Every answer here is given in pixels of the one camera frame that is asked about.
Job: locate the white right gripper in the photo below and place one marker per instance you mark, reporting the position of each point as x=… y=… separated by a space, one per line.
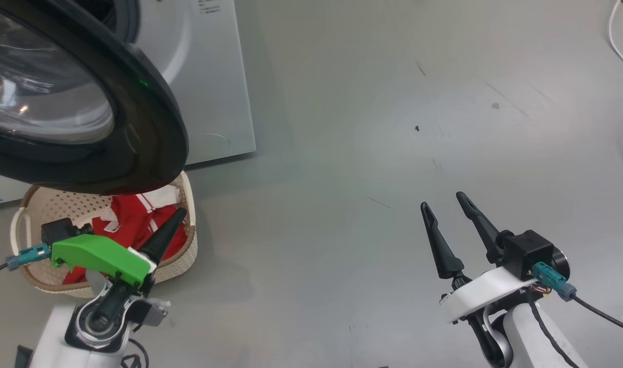
x=485 y=294

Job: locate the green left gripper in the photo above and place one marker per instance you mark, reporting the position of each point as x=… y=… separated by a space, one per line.
x=102 y=253

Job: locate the red and white garment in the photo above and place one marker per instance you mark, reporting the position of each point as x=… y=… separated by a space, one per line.
x=132 y=220

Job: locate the black rimmed glass washer door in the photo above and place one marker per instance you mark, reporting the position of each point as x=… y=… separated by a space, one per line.
x=148 y=128

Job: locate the cream perforated laundry basket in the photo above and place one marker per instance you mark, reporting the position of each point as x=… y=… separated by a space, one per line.
x=50 y=204

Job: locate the white front-load washing machine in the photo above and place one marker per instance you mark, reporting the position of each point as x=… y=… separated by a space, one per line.
x=209 y=76

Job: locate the round filter cover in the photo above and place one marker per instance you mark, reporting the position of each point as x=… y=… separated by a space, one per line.
x=217 y=142

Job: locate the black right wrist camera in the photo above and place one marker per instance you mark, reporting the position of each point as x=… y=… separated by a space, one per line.
x=526 y=253

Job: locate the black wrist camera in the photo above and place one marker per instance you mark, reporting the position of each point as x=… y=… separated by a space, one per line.
x=61 y=230
x=526 y=253

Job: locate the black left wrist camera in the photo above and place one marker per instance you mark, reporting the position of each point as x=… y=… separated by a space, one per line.
x=61 y=230

